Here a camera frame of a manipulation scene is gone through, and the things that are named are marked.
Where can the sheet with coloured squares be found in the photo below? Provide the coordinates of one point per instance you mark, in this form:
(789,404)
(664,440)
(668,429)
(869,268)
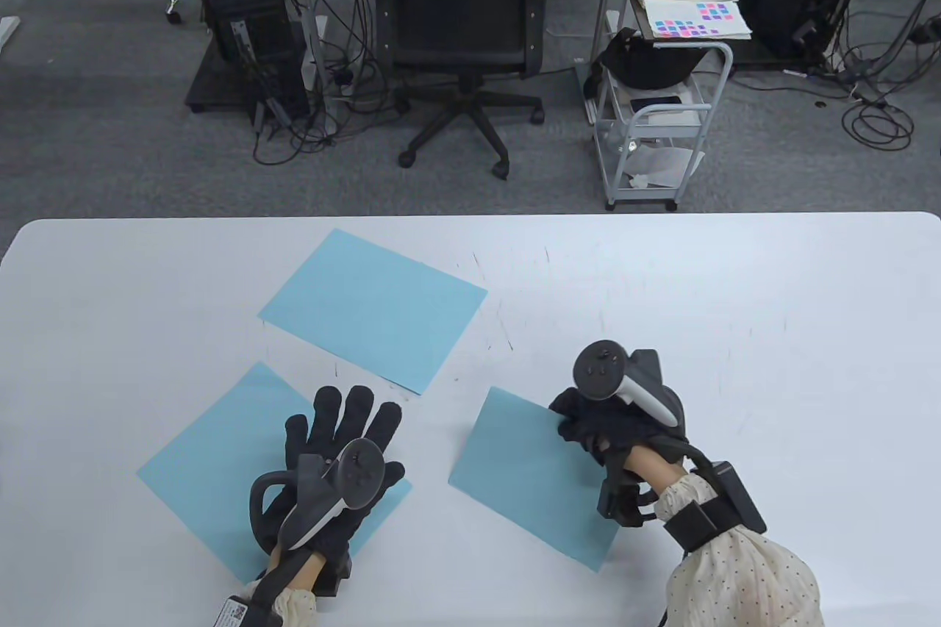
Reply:
(684,29)

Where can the black glove sensor module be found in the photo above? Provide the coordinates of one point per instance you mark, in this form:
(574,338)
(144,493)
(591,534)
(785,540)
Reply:
(334,575)
(614,502)

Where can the light blue paper sheet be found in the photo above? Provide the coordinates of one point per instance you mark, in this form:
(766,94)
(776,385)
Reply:
(198,465)
(367,303)
(522,480)

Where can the crumpled white paper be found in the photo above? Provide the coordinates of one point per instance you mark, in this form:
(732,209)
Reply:
(665,164)

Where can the black computer tower on stand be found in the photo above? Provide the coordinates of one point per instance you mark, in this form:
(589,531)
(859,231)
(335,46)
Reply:
(242,9)

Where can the white rolling cart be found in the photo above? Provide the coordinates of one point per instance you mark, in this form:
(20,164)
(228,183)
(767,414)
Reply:
(639,198)

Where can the person's right hand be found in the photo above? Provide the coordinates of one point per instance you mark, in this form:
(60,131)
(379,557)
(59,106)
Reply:
(610,428)

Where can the white desk foot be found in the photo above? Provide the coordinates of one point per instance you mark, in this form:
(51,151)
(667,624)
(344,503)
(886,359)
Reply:
(6,35)

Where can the grey and white tracking controller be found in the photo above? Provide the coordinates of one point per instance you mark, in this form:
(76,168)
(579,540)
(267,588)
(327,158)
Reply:
(360,473)
(599,370)

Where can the person's right forearm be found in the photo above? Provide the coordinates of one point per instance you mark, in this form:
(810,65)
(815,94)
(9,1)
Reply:
(735,575)

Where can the black bag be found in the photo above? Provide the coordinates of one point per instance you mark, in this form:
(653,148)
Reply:
(647,65)

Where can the black phone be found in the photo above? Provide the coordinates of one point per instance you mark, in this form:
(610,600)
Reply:
(654,102)

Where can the black wrist camera box with label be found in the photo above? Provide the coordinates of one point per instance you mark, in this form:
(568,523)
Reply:
(242,616)

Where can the person's left hand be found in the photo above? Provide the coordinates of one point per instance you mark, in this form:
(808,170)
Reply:
(338,421)

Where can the person's left forearm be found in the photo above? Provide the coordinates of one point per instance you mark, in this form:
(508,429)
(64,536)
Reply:
(301,572)

